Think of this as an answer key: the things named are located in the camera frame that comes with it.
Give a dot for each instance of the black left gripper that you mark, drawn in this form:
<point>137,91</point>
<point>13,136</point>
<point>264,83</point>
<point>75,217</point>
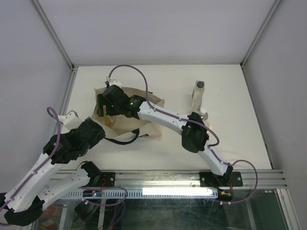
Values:
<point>101,136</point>

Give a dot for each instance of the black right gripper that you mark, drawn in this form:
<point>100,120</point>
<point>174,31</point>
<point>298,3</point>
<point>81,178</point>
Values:
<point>101,101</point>

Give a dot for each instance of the cream canvas tote bag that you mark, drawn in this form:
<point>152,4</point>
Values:
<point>123,127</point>

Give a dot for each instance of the clear square bottle black cap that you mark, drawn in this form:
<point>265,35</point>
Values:
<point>197,95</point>

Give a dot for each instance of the round silver bottle white cap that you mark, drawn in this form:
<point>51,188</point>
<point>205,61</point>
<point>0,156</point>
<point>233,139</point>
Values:
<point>203,113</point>

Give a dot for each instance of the cream cylindrical bottle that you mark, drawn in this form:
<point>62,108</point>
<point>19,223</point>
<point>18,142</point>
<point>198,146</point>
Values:
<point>207,124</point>

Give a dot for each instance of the clear yellow liquid bottle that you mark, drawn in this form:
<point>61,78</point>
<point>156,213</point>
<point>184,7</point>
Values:
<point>109,120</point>

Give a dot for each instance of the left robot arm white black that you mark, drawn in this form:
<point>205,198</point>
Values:
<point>25,203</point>

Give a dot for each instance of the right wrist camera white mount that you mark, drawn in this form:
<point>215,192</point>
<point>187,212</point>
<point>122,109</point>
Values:
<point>109,82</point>

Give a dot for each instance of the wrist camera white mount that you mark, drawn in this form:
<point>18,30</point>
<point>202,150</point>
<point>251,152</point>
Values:
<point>109,82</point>
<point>70,120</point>

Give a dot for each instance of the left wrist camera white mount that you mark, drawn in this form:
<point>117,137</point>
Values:
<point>70,120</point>

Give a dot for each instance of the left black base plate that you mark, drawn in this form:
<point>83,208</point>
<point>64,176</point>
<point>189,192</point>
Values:
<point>100,179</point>

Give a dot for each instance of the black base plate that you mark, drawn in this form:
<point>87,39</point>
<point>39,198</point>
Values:
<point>100,179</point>
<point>208,179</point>

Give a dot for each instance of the aluminium frame rail back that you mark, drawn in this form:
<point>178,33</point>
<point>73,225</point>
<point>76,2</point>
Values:
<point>160,63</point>

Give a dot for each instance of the grey slotted cable duct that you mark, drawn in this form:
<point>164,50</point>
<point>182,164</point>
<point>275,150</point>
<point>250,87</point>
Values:
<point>145,193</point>

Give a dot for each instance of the left aluminium frame post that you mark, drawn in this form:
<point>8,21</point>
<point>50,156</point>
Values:
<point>52,33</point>

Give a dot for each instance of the aluminium frame post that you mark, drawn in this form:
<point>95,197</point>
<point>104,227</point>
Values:
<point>261,31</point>
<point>52,33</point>

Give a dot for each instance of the right aluminium frame post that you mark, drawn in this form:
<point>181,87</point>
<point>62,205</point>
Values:
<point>261,31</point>

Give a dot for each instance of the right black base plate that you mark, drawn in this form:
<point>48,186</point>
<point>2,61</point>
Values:
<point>208,179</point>

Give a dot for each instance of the aluminium mounting rail front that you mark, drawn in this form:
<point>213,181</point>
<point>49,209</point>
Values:
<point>262,179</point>

